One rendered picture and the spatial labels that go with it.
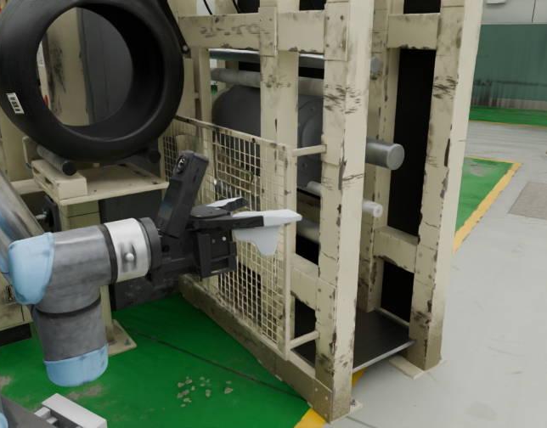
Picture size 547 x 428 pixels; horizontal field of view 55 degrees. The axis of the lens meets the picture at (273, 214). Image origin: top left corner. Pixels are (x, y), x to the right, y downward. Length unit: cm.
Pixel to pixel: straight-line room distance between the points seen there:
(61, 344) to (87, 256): 11
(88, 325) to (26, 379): 172
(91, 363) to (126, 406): 143
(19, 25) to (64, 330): 115
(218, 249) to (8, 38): 113
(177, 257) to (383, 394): 155
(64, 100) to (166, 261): 146
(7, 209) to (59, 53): 138
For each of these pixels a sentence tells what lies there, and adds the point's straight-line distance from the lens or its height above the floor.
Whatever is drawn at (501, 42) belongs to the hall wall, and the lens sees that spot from 1039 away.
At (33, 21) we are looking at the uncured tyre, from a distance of 168.
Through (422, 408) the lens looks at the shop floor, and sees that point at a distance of 212.
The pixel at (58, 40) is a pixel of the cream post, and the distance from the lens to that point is 208.
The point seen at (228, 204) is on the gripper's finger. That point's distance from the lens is 79.
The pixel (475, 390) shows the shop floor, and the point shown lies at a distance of 226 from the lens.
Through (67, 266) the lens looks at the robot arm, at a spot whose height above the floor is 105.
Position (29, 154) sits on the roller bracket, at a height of 89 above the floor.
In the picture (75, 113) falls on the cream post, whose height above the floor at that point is 101.
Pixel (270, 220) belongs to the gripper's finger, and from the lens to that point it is 68.
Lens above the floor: 130
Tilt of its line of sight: 19 degrees down
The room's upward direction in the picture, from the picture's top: straight up
